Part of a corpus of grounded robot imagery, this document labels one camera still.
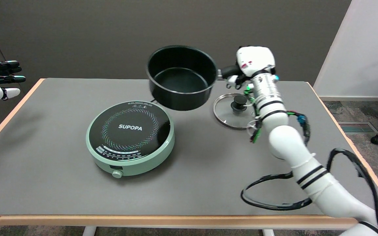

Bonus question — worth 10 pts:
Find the floor vent grille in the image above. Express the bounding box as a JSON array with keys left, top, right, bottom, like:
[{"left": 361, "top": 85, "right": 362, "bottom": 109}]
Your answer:
[{"left": 337, "top": 122, "right": 378, "bottom": 134}]

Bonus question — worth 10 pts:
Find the white partition panel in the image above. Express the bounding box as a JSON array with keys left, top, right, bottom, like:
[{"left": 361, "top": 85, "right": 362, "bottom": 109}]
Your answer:
[{"left": 313, "top": 0, "right": 378, "bottom": 101}]

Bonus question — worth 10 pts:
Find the green round induction cooker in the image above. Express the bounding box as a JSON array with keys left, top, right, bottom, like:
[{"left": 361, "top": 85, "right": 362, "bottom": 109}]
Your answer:
[{"left": 86, "top": 101, "right": 176, "bottom": 179}]

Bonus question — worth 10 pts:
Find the robot cable with blue connector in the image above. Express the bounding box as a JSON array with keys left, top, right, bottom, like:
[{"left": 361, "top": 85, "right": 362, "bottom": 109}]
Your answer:
[{"left": 287, "top": 111, "right": 311, "bottom": 147}]

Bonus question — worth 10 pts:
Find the long black looping robot cable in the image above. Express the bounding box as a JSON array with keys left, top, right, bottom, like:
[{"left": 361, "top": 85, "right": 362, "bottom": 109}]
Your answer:
[{"left": 241, "top": 148, "right": 378, "bottom": 233}]

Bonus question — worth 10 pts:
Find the wooden-edged table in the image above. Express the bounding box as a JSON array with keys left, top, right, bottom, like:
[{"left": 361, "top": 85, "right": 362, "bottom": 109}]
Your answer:
[{"left": 0, "top": 78, "right": 378, "bottom": 230}]

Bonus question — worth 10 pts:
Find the black soup pot with handle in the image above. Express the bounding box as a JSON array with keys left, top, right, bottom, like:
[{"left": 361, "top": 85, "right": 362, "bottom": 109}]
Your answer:
[{"left": 147, "top": 45, "right": 242, "bottom": 111}]

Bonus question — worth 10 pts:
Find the robot cable with green wires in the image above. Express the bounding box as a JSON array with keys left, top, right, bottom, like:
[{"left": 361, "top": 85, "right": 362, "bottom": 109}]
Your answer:
[{"left": 243, "top": 84, "right": 263, "bottom": 144}]

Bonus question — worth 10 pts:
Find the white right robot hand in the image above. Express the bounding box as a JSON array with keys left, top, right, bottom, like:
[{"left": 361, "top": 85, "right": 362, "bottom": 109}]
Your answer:
[{"left": 227, "top": 46, "right": 276, "bottom": 89}]

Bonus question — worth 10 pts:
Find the glass lid with black knob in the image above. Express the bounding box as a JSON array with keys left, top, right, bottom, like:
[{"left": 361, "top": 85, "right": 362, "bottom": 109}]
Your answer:
[{"left": 213, "top": 93, "right": 259, "bottom": 130}]

